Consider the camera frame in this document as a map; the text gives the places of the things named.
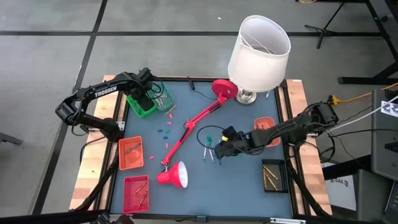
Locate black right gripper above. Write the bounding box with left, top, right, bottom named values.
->
left=213, top=125, right=249, bottom=159

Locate orange crayon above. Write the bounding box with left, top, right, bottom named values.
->
left=125, top=142, right=142, bottom=154

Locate red-orange crayon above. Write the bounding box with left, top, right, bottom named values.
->
left=132, top=181, right=149, bottom=197

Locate red-brown crayon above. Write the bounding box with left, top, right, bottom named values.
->
left=138, top=189, right=149, bottom=209

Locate green mesh basket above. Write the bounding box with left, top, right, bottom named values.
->
left=126, top=93, right=158, bottom=119

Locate teal plastic bin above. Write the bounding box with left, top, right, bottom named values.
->
left=147, top=82, right=175, bottom=112

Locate orange plastic bin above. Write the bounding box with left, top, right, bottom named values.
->
left=253, top=116, right=282, bottom=147

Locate red desk lamp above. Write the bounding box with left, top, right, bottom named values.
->
left=157, top=79, right=239, bottom=189

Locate black mesh basket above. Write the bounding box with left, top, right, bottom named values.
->
left=262, top=159, right=290, bottom=194

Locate orange mesh basket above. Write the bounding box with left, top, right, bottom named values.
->
left=118, top=136, right=145, bottom=171

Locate white-shade table lamp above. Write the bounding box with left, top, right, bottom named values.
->
left=227, top=14, right=292, bottom=105

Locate wooden side board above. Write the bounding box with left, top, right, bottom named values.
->
left=281, top=78, right=333, bottom=216
left=68, top=74, right=128, bottom=212

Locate red mesh basket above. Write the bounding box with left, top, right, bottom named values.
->
left=123, top=175, right=150, bottom=214

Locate white cardboard box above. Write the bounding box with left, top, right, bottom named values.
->
left=323, top=174, right=358, bottom=212

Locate grey furniture foot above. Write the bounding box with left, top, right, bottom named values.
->
left=0, top=132, right=24, bottom=146

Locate black tripod stand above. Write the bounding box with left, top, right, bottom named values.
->
left=303, top=0, right=388, bottom=50

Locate dark grey tower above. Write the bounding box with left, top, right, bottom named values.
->
left=354, top=167, right=393, bottom=223

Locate grey cabinet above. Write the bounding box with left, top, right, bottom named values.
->
left=371, top=88, right=398, bottom=181

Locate black rig beam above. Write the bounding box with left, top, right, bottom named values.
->
left=0, top=210, right=111, bottom=224

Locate black-white marker tag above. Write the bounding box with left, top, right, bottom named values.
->
left=381, top=100, right=398, bottom=118

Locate yellow extension cord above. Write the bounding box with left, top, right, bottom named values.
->
left=328, top=81, right=398, bottom=105

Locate white cable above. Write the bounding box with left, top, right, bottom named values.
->
left=326, top=95, right=398, bottom=133

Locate black desk frame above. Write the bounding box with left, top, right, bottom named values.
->
left=338, top=0, right=398, bottom=85

